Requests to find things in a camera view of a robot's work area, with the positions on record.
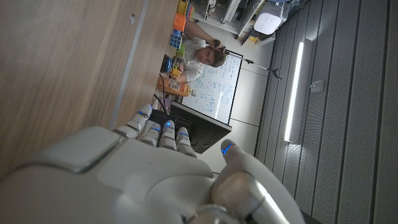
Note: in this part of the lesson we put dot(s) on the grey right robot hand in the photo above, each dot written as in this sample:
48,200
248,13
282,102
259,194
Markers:
133,183

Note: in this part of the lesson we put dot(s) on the long reacher grabber stick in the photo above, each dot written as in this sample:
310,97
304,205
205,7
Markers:
255,64

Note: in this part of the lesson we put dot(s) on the small yellow toy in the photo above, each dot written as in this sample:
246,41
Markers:
175,72

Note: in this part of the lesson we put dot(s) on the green toy object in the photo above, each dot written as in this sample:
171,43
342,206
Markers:
180,51

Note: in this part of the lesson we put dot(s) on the yellow toy container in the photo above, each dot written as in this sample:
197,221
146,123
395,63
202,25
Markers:
182,7

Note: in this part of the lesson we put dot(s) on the black computer monitor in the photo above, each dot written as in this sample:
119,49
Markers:
200,127

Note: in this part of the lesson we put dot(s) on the orange bottle with label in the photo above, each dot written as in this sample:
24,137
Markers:
173,87

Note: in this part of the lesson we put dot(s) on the whiteboard with blue writing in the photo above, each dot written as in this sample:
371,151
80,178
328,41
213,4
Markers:
216,90

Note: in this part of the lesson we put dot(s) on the seated person in white shirt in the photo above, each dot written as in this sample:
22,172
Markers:
199,56

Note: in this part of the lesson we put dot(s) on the blue rubiks cube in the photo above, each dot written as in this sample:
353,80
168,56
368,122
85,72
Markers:
175,40

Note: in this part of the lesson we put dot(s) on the long ceiling light bar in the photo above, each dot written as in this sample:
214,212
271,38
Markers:
293,91

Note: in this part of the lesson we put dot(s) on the white shelving unit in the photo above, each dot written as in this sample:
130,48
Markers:
224,14

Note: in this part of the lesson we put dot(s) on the white ceiling sensor box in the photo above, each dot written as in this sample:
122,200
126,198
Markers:
317,87

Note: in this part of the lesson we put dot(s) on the white air purifier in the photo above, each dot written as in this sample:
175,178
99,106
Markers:
268,19

